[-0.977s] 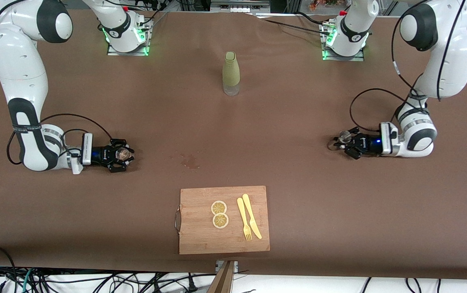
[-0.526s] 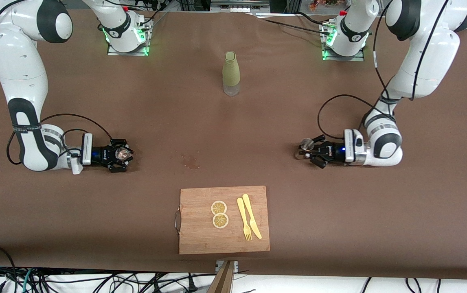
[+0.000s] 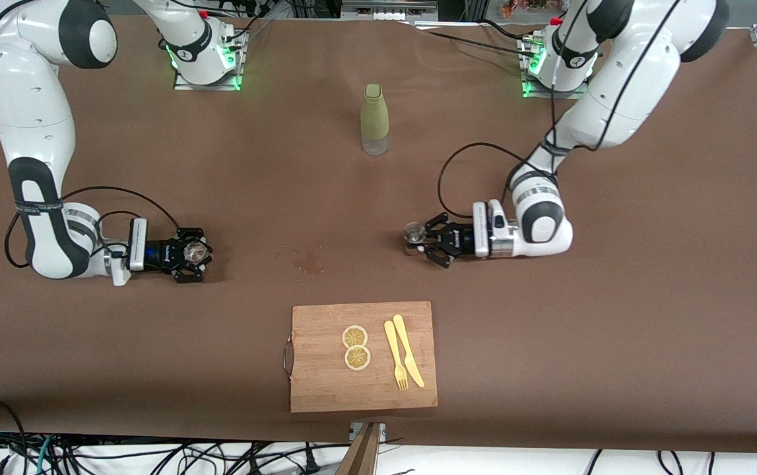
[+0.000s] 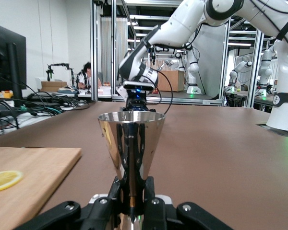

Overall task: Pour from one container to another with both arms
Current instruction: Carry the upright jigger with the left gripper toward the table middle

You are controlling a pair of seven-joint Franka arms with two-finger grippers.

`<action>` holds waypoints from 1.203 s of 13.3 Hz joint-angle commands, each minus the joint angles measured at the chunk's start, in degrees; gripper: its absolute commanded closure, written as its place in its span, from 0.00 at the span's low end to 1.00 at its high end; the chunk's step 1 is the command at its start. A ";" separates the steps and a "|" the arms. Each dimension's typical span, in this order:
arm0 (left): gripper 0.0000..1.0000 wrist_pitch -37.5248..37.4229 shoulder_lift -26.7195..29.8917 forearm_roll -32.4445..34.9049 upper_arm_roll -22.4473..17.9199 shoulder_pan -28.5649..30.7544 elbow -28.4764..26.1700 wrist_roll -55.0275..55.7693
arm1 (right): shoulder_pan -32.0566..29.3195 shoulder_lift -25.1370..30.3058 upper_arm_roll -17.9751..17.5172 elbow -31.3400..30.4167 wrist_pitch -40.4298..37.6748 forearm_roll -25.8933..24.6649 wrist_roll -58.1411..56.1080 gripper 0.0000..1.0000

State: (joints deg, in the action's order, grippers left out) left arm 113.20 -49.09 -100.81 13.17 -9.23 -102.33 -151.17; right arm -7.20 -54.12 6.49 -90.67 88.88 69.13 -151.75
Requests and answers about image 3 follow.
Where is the clear glass beaker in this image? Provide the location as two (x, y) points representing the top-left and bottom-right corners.
(183, 240), (213, 266)

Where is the steel jigger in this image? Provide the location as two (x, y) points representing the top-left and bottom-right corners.
(404, 223), (427, 256)

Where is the yellow plastic knife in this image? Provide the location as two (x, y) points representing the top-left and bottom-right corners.
(392, 314), (426, 389)

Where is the yellow plastic fork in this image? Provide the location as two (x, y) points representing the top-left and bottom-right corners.
(383, 320), (410, 391)

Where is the brown table cover sheet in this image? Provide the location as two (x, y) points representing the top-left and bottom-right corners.
(0, 12), (757, 455)

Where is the green sleeved glass bottle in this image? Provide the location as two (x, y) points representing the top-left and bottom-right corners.
(360, 84), (390, 156)

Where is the wooden cutting board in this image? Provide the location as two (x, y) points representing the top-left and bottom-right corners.
(289, 301), (438, 414)

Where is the wooden beam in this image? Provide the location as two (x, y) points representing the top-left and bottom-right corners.
(335, 422), (382, 475)

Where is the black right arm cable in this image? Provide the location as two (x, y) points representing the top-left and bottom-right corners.
(5, 187), (181, 269)

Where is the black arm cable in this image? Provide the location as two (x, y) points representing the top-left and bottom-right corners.
(438, 0), (682, 220)
(5, 187), (181, 269)

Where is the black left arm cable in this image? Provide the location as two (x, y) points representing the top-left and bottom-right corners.
(438, 0), (682, 220)

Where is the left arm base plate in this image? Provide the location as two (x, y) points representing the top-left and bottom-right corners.
(520, 33), (594, 101)

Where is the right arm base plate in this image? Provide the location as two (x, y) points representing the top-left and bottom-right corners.
(172, 26), (245, 92)

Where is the metal table bracket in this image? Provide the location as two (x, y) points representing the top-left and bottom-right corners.
(350, 422), (387, 444)

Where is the black power cable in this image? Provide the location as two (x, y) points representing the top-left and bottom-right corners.
(411, 18), (539, 57)

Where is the teal cable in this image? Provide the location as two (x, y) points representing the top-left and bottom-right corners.
(35, 435), (57, 475)

